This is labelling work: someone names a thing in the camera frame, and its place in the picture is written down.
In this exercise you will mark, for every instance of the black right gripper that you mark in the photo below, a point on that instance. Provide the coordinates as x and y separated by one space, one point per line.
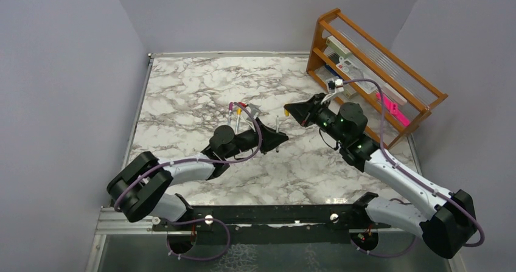
305 111

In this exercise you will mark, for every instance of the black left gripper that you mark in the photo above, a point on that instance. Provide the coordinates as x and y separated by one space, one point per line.
271 137

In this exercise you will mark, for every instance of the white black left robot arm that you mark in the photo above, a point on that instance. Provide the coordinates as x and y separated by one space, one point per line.
139 189

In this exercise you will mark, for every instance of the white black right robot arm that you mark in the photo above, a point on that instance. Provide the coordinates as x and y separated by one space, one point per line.
443 219

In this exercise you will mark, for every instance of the pink tool on shelf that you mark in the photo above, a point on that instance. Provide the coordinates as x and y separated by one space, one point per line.
394 109

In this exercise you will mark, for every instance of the wooden shelf rack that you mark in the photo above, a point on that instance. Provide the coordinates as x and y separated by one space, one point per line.
416 96

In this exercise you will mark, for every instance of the white device on shelf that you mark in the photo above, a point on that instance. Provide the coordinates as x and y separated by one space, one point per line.
355 69

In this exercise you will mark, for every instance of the white green box on shelf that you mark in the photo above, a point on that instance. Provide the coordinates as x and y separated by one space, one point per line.
338 47

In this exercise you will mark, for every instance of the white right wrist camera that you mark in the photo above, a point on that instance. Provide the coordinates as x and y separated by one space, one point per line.
334 87

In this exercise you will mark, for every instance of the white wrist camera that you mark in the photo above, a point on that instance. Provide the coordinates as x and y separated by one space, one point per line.
334 87
254 110

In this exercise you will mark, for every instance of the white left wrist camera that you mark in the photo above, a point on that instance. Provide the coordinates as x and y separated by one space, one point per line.
254 110

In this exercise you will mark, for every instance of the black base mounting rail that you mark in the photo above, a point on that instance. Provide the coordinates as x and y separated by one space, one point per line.
268 224

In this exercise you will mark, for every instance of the aluminium frame rail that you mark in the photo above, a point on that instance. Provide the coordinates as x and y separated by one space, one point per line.
111 222

